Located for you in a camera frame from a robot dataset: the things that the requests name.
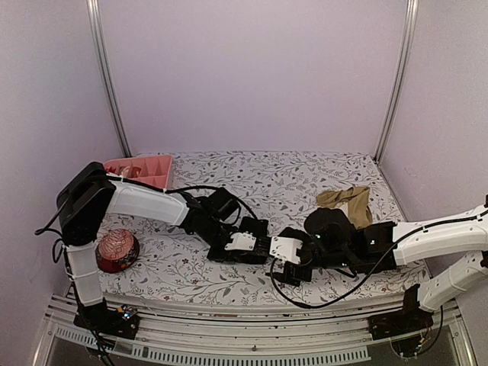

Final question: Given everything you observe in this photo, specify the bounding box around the tan beige underwear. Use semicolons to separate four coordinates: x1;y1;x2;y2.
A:
316;187;373;230

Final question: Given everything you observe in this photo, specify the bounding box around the black white-striped underwear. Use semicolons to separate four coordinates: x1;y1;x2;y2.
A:
248;236;272;265

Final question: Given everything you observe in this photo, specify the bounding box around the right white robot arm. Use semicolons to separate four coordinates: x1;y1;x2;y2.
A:
270;204;487;332

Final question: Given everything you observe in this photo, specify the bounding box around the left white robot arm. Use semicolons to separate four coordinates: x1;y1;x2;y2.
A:
56;162;270;331

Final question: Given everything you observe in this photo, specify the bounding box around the floral patterned table cloth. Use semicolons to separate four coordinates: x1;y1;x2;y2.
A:
100;152;429;306

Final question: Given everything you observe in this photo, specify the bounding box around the pink divided organizer box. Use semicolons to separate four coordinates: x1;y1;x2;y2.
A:
103;155;173;188

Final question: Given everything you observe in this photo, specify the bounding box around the red patterned bowl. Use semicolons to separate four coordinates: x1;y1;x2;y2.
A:
95;229;140;274

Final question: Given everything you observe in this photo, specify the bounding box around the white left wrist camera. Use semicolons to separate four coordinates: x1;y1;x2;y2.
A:
224;233;257;252

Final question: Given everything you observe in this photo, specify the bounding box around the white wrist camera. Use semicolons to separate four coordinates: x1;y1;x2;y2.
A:
269;236;303;265
224;233;257;252

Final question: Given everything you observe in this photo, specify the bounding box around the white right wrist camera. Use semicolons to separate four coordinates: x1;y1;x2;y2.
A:
269;236;303;265

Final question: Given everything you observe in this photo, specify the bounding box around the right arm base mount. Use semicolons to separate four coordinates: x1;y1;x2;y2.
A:
368;284;433;340

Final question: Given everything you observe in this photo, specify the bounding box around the aluminium front rail frame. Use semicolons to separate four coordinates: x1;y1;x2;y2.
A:
32;295;477;366

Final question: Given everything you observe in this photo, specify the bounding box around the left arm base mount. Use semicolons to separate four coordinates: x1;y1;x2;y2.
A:
74;298;140;340

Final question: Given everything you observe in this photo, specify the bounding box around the right aluminium corner post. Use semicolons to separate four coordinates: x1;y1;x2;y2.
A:
374;0;419;165

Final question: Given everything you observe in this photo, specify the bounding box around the aluminium corner post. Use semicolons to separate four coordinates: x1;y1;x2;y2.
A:
86;0;132;158
374;0;419;165

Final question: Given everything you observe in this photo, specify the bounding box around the left aluminium corner post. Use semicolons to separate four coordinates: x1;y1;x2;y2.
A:
86;0;132;158

